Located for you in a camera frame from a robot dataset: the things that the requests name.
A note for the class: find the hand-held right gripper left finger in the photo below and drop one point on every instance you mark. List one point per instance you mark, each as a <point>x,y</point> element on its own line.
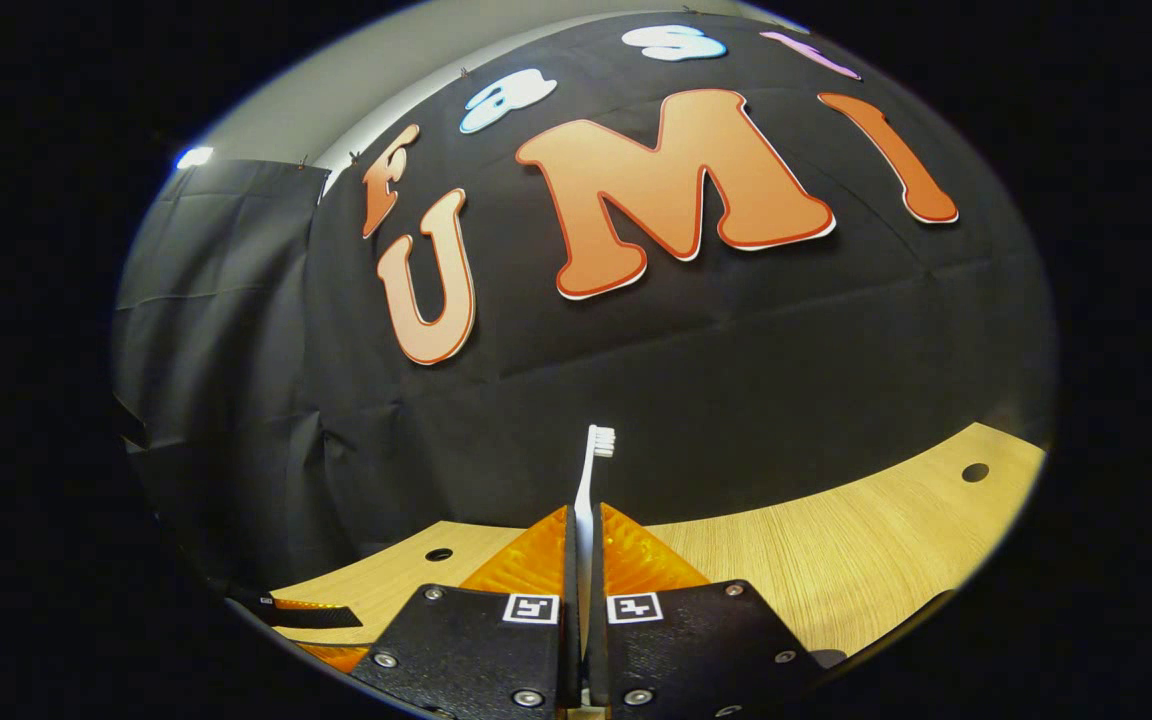
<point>476,650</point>

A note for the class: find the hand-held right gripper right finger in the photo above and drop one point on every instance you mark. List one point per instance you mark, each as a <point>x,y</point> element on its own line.
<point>696,650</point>

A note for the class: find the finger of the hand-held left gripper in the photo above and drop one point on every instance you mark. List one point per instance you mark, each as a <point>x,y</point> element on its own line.
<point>336,657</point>
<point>321,615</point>

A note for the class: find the white toothbrush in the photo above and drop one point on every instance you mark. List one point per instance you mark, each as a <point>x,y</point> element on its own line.
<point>587,495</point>

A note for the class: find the black backdrop cloth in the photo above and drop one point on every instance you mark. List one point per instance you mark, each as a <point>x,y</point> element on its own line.
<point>736,380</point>

